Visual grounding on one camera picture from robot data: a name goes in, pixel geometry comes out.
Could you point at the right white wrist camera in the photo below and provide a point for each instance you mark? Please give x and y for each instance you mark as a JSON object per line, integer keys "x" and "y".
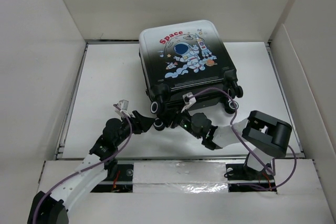
{"x": 189, "y": 100}

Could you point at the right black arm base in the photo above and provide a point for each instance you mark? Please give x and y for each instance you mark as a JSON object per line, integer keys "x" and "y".
{"x": 242, "y": 178}

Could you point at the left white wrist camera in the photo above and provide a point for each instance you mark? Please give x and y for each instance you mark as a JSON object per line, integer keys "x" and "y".
{"x": 121, "y": 108}

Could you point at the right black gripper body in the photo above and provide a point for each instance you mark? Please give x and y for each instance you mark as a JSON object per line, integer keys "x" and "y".
{"x": 182, "y": 119}

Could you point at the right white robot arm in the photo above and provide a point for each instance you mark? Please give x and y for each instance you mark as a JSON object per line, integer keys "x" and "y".
{"x": 264, "y": 137}

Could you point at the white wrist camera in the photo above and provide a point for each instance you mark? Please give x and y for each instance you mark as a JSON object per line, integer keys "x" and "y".
{"x": 121, "y": 108}
{"x": 189, "y": 100}

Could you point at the black space-print kids suitcase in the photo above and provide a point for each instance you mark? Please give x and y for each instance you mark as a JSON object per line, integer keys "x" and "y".
{"x": 187, "y": 57}

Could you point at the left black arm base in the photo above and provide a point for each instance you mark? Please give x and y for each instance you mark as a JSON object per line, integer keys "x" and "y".
{"x": 123, "y": 171}

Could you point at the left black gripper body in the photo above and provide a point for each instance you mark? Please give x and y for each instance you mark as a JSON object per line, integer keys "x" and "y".
{"x": 137, "y": 127}

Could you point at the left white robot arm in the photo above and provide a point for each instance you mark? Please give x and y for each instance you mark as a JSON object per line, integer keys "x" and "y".
{"x": 55, "y": 205}

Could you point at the silver metal rail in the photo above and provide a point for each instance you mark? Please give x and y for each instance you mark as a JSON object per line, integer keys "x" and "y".
{"x": 179, "y": 181}

